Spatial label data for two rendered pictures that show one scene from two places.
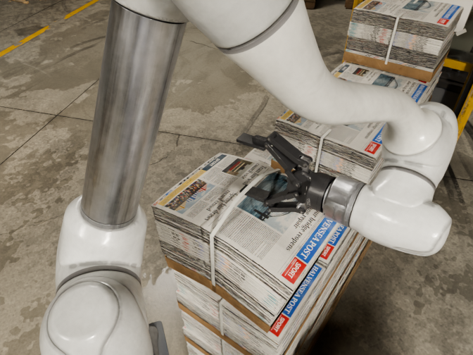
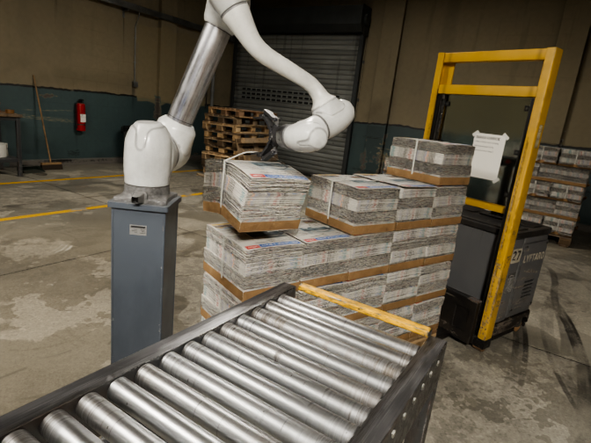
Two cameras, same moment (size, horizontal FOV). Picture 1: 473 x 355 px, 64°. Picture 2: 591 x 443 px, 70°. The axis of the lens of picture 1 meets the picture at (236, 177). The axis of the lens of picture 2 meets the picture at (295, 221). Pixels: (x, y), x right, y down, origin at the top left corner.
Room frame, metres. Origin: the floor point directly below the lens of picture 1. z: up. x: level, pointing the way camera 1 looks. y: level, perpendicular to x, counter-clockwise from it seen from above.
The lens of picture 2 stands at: (-0.99, -0.73, 1.36)
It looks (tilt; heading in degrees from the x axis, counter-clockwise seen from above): 14 degrees down; 17
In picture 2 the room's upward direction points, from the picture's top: 7 degrees clockwise
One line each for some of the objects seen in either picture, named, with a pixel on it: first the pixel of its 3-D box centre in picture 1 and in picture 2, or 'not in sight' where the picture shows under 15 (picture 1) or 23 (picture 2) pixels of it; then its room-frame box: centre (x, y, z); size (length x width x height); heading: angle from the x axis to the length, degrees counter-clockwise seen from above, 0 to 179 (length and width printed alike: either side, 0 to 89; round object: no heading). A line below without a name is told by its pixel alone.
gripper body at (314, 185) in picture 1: (309, 187); (277, 135); (0.56, -0.15, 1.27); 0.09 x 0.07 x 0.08; 55
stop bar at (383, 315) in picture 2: not in sight; (360, 307); (0.22, -0.60, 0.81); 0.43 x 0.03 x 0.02; 75
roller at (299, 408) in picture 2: not in sight; (261, 389); (-0.24, -0.47, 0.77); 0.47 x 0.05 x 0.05; 75
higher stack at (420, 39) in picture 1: (372, 136); (413, 246); (1.63, -0.71, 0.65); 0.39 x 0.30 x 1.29; 55
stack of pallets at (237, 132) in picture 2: not in sight; (239, 141); (7.00, 3.06, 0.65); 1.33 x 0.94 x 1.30; 169
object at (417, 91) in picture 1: (374, 86); (394, 179); (1.37, -0.55, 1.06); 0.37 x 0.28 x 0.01; 55
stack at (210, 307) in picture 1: (301, 256); (317, 301); (1.03, -0.29, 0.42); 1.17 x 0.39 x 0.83; 145
